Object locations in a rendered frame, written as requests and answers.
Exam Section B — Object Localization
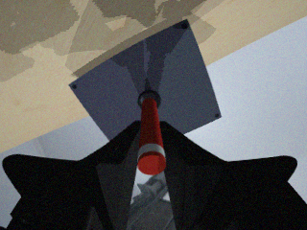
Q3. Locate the red peg with white band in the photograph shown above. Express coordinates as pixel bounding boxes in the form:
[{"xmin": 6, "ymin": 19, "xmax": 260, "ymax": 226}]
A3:
[{"xmin": 138, "ymin": 99, "xmax": 166, "ymax": 175}]

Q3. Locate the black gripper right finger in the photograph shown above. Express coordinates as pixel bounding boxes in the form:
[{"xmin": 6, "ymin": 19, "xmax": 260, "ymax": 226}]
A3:
[{"xmin": 158, "ymin": 122, "xmax": 298, "ymax": 230}]

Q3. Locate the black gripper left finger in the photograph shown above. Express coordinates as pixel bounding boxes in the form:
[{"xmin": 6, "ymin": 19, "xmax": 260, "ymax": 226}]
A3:
[{"xmin": 1, "ymin": 122, "xmax": 142, "ymax": 230}]

